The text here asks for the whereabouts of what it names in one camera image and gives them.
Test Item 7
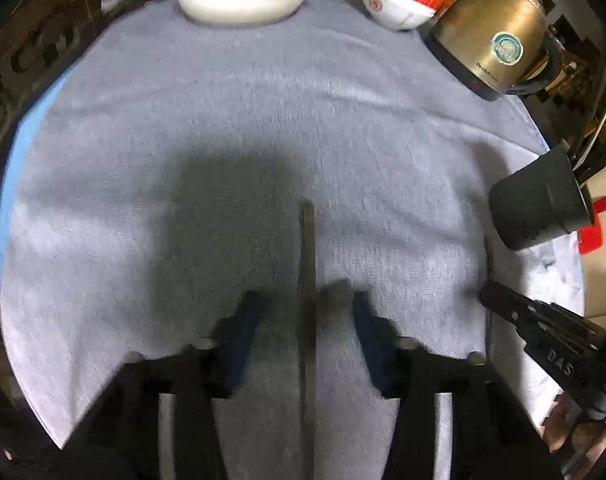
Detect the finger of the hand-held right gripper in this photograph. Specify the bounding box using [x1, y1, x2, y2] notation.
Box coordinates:
[479, 281, 606, 426]

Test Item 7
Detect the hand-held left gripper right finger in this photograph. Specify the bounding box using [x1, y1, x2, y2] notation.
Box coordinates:
[350, 290, 564, 480]

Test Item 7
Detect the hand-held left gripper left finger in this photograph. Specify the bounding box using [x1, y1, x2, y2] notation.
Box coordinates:
[58, 290, 265, 480]

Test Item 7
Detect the black chopstick holder cup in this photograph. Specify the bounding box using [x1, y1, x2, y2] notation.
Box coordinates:
[489, 144, 596, 251]

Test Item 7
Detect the red plastic item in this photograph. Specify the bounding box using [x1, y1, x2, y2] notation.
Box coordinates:
[579, 187, 606, 256]

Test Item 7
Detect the grey tablecloth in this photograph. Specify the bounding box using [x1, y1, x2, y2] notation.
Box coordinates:
[0, 0, 584, 480]

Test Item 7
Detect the light wooden chair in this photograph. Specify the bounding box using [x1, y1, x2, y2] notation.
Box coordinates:
[545, 7, 606, 161]

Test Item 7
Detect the blue cloth underlay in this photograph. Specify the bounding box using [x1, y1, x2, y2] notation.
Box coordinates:
[0, 77, 68, 281]

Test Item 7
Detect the gold electric kettle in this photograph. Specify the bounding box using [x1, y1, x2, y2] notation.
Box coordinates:
[423, 0, 564, 103]

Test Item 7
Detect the carved dark wooden chair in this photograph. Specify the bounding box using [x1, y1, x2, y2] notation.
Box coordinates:
[0, 0, 180, 161]

